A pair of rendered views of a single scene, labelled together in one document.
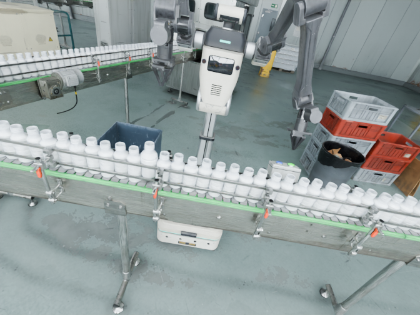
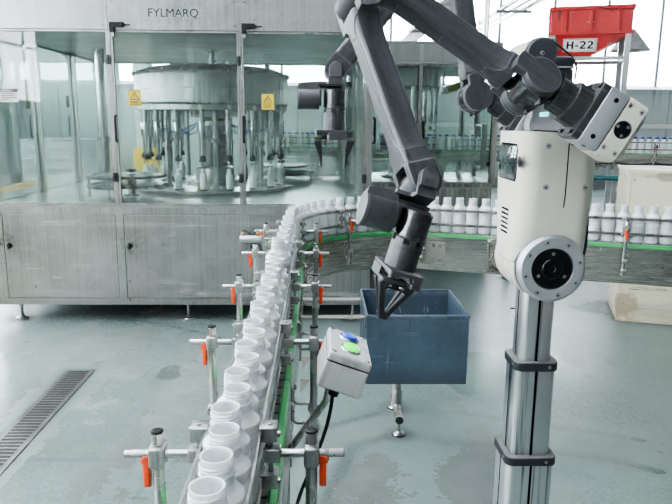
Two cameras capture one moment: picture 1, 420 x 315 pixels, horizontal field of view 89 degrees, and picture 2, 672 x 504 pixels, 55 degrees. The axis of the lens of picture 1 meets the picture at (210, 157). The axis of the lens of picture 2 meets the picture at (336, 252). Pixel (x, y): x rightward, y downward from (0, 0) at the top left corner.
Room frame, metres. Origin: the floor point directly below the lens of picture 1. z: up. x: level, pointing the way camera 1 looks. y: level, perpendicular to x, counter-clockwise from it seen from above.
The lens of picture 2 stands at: (0.89, -1.51, 1.51)
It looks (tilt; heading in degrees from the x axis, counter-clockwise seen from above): 11 degrees down; 91
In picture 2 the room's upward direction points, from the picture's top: 1 degrees clockwise
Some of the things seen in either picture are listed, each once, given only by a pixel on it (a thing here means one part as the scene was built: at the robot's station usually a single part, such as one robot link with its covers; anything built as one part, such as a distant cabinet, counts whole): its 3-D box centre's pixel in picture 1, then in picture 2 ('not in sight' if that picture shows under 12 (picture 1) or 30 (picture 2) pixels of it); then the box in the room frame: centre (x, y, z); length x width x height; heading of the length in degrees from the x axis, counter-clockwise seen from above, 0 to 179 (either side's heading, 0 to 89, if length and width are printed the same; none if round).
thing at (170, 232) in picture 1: (194, 202); not in sight; (1.36, 0.05, 0.24); 0.68 x 0.53 x 0.41; 2
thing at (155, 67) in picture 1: (162, 73); (326, 149); (0.84, 0.25, 1.44); 0.07 x 0.07 x 0.09; 3
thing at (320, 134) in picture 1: (341, 138); not in sight; (2.74, -1.68, 0.55); 0.61 x 0.41 x 0.22; 99
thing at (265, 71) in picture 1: (268, 59); not in sight; (8.38, -1.29, 0.55); 0.40 x 0.40 x 1.10; 2
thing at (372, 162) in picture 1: (377, 157); not in sight; (2.87, -2.37, 0.33); 0.61 x 0.41 x 0.22; 95
